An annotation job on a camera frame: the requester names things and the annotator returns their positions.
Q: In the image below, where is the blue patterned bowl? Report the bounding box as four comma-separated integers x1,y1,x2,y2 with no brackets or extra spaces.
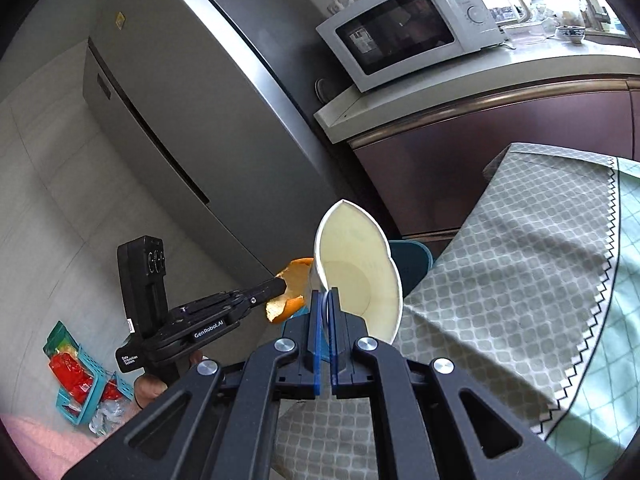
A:
555,24,586,44

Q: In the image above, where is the white microwave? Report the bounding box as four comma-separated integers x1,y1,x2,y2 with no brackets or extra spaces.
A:
315,0,501,93

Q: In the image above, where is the person's left hand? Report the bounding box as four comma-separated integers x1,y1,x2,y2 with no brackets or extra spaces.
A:
132,352,206,410

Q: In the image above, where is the grey refrigerator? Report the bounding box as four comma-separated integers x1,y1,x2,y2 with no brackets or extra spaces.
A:
82,0,401,306

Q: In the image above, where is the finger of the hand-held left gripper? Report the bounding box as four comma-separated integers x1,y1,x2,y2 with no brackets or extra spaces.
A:
235,287,288,319
225,278,288,303

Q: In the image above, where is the clear plastic container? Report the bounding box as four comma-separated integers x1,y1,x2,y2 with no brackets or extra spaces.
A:
502,22,549,46

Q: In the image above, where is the patterned patchwork tablecloth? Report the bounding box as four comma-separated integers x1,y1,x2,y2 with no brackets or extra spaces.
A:
272,142,640,480

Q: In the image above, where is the teal plastic basket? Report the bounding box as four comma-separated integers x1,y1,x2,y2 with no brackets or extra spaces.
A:
42,342,122,427

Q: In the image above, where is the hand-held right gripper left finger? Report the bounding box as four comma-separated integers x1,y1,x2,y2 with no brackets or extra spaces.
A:
62,289,327,480

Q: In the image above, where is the orange peel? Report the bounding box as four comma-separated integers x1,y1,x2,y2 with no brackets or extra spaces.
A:
265,257,316,324

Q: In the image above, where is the blue plastic bin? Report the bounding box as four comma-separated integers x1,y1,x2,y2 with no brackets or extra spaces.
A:
387,240,434,300

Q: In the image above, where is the white dotted paper cup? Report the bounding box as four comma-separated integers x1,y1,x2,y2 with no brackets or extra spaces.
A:
312,199,403,346

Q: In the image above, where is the pink cloth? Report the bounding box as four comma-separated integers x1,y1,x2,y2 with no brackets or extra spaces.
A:
0,412,103,480

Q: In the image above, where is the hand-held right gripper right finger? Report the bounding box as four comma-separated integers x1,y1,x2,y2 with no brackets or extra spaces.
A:
330,286,583,480

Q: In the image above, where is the glass kettle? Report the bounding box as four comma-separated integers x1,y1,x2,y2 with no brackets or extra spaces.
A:
475,0,532,26

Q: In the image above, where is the crumpled clear plastic bag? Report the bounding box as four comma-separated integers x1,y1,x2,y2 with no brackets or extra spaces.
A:
529,0,557,29

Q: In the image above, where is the green snack packet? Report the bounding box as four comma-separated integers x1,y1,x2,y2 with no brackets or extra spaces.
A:
42,321,72,357

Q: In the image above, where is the red snack packet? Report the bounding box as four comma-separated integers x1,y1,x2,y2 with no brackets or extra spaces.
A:
49,352,95,402

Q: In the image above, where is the kitchen base cabinet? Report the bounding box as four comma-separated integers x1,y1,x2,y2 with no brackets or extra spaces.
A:
314,42,640,256

